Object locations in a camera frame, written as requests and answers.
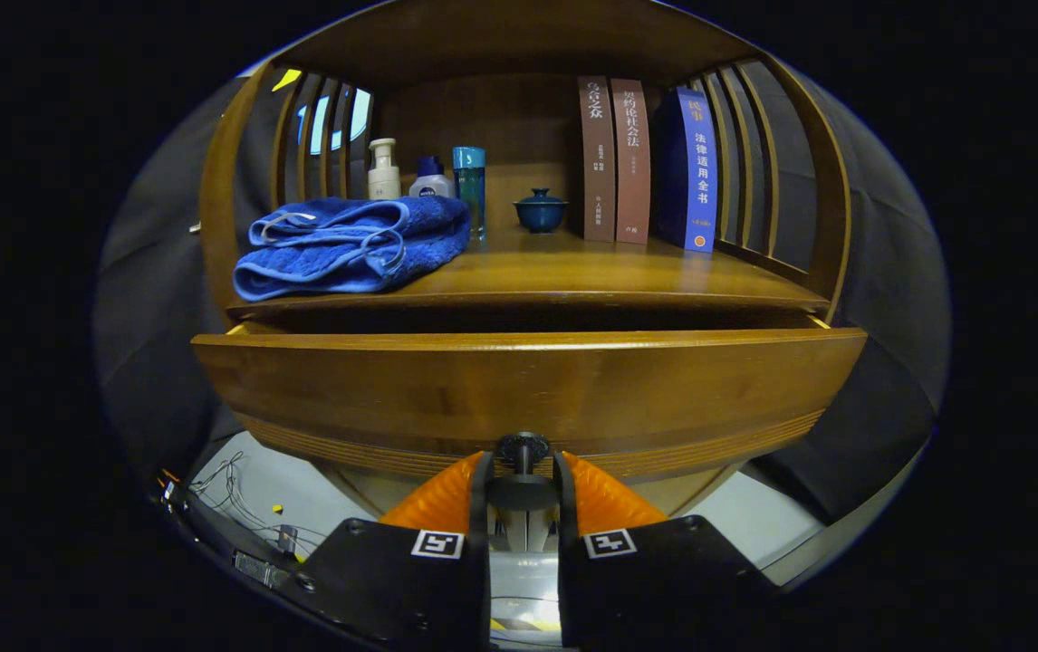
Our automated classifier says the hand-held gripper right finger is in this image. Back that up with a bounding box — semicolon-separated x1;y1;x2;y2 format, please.
554;450;780;649

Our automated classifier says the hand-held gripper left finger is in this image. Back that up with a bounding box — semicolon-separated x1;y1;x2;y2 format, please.
295;450;495;649

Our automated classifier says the black drawer knob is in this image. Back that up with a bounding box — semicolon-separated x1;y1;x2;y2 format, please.
485;433;562;513

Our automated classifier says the wooden drawer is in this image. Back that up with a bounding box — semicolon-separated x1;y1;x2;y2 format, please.
191;317;869;483

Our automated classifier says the wooden countertop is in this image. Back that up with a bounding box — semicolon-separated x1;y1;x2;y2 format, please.
227;226;832;318

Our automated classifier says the wooden cabinet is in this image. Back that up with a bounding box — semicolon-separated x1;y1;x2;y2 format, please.
197;0;853;519

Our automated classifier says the blue lidded teacup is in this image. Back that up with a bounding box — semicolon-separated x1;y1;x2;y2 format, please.
513;187;570;235

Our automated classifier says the folded blue towel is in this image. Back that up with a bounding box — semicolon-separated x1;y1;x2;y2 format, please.
233;196;472;302

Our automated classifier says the teal cylindrical bottle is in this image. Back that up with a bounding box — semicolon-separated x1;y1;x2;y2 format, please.
453;146;487;241

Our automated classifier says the white bottle with blue cap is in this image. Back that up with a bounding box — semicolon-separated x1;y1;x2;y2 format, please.
408;156;457;200

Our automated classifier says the white pump bottle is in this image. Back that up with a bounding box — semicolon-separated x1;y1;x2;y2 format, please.
368;138;402;202

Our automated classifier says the dark brown book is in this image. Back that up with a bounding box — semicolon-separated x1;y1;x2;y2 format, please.
577;75;618;244

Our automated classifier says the reddish brown book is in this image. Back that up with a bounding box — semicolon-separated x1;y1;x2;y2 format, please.
610;78;652;245

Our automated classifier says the blue book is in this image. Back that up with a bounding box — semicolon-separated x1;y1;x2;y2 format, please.
655;86;719;253

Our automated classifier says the thin floor cable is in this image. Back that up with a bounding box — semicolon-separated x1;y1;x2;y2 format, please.
188;451;330;553

